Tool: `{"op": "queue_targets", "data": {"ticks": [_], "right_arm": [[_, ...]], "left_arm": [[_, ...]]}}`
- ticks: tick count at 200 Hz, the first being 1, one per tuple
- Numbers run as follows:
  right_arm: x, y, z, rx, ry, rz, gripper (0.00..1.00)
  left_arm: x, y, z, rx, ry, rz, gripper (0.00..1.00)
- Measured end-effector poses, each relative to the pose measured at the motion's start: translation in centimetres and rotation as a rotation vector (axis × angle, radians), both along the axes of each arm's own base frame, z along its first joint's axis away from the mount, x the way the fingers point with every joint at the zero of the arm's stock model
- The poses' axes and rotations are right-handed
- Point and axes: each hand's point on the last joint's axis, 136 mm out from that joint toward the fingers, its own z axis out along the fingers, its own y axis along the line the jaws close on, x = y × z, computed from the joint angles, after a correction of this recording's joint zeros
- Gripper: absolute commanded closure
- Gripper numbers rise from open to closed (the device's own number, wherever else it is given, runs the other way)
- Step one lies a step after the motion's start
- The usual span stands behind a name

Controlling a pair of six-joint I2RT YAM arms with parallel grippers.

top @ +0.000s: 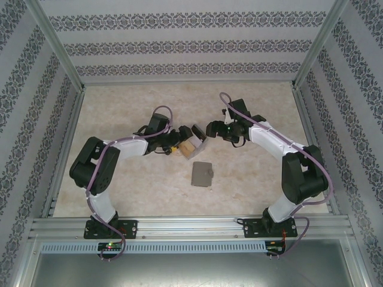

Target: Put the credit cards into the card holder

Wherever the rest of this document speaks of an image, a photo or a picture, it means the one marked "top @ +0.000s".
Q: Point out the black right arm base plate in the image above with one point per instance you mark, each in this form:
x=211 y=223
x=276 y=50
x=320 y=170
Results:
x=252 y=228

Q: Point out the grey metal panel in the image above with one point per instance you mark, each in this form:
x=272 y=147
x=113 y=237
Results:
x=191 y=270

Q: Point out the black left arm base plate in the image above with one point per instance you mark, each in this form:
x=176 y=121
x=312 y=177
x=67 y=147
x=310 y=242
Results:
x=128 y=228

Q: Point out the grey leather card holder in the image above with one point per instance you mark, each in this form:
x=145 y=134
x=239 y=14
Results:
x=200 y=175

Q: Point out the gold credit card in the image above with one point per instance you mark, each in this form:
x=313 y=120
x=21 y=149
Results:
x=187 y=148

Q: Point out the black credit card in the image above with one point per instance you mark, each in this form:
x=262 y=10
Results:
x=198 y=131

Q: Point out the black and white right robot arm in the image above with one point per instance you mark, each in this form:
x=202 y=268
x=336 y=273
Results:
x=299 y=179

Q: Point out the aluminium frame post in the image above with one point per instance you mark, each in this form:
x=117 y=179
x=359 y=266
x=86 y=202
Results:
x=324 y=45
x=57 y=48

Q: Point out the aluminium mounting rail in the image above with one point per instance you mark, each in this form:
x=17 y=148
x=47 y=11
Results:
x=191 y=227

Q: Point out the clear acrylic card box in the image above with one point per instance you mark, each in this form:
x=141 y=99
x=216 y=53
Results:
x=201 y=148

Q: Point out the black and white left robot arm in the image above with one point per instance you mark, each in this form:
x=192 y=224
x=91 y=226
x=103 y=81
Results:
x=89 y=167

